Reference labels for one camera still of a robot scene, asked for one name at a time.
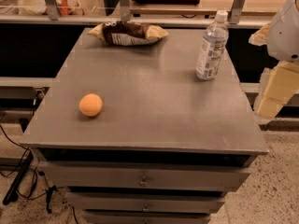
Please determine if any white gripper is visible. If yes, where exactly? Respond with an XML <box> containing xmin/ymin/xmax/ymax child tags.
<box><xmin>249</xmin><ymin>0</ymin><xmax>299</xmax><ymax>119</ymax></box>

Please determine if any clear plastic water bottle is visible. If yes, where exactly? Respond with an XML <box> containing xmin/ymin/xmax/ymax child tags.
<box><xmin>195</xmin><ymin>10</ymin><xmax>229</xmax><ymax>80</ymax></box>

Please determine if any brown chip bag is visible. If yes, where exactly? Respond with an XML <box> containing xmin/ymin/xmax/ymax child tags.
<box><xmin>88</xmin><ymin>21</ymin><xmax>168</xmax><ymax>46</ymax></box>

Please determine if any grey drawer cabinet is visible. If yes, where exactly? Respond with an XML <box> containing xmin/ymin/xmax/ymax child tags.
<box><xmin>20</xmin><ymin>27</ymin><xmax>270</xmax><ymax>224</ymax></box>

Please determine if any orange fruit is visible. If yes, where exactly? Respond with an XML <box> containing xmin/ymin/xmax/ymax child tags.
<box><xmin>79</xmin><ymin>93</ymin><xmax>103</xmax><ymax>117</ymax></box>

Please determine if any middle grey drawer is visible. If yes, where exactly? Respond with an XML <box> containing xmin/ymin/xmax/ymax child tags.
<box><xmin>65</xmin><ymin>192</ymin><xmax>224</xmax><ymax>214</ymax></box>

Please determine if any grey drawer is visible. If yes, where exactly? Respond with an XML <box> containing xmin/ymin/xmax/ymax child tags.
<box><xmin>82</xmin><ymin>211</ymin><xmax>210</xmax><ymax>224</ymax></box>
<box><xmin>65</xmin><ymin>192</ymin><xmax>224</xmax><ymax>214</ymax></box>
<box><xmin>39</xmin><ymin>161</ymin><xmax>249</xmax><ymax>192</ymax></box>

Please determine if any top grey drawer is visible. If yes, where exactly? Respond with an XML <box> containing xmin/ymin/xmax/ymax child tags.
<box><xmin>39</xmin><ymin>161</ymin><xmax>249</xmax><ymax>192</ymax></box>

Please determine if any bottom grey drawer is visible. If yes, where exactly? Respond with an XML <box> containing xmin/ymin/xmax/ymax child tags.
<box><xmin>82</xmin><ymin>211</ymin><xmax>210</xmax><ymax>224</ymax></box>

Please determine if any orange white plastic bag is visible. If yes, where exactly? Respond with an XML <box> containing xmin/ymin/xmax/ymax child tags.
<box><xmin>19</xmin><ymin>0</ymin><xmax>84</xmax><ymax>16</ymax></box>

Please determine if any black tripod leg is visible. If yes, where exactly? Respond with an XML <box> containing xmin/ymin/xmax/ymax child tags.
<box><xmin>2</xmin><ymin>153</ymin><xmax>34</xmax><ymax>205</ymax></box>

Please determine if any black floor cable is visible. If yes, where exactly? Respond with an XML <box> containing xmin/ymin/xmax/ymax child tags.
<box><xmin>0</xmin><ymin>123</ymin><xmax>59</xmax><ymax>201</ymax></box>

